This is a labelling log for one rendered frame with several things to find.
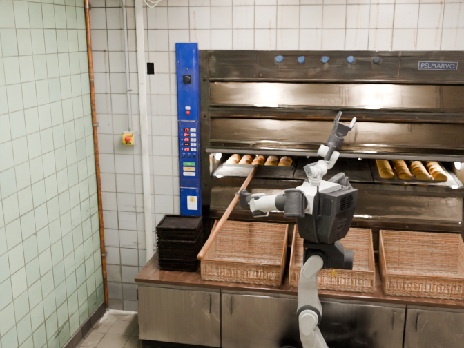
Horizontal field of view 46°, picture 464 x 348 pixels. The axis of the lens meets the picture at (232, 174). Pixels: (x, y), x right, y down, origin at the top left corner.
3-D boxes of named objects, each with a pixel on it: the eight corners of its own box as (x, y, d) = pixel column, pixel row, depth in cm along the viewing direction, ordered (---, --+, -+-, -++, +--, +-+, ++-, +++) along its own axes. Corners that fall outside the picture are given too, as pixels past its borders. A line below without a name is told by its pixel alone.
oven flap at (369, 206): (211, 210, 410) (212, 183, 412) (461, 224, 379) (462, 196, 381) (209, 209, 406) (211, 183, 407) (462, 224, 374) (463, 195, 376)
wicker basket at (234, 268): (215, 253, 417) (214, 218, 410) (288, 258, 407) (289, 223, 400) (199, 280, 371) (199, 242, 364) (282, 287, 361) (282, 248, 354)
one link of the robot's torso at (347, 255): (351, 265, 316) (353, 236, 311) (352, 274, 304) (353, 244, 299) (304, 261, 321) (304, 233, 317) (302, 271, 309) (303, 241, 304)
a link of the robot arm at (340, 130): (355, 130, 322) (346, 148, 325) (349, 125, 330) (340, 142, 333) (337, 122, 317) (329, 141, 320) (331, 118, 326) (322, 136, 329)
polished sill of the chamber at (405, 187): (211, 179, 411) (211, 174, 410) (463, 191, 379) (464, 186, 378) (210, 181, 405) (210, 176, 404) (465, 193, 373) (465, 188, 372)
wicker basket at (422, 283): (375, 264, 395) (378, 228, 388) (457, 269, 387) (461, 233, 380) (383, 295, 349) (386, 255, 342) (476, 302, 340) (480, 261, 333)
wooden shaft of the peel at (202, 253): (202, 261, 259) (202, 255, 258) (196, 260, 259) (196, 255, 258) (257, 170, 421) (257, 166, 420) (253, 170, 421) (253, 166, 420)
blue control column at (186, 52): (228, 233, 619) (227, 39, 565) (242, 234, 616) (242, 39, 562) (183, 318, 435) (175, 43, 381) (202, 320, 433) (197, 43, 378)
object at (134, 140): (125, 143, 410) (124, 130, 407) (138, 143, 408) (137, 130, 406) (121, 145, 403) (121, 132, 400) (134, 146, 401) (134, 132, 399)
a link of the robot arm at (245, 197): (236, 190, 344) (250, 194, 335) (247, 187, 350) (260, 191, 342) (236, 209, 347) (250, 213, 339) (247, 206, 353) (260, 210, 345)
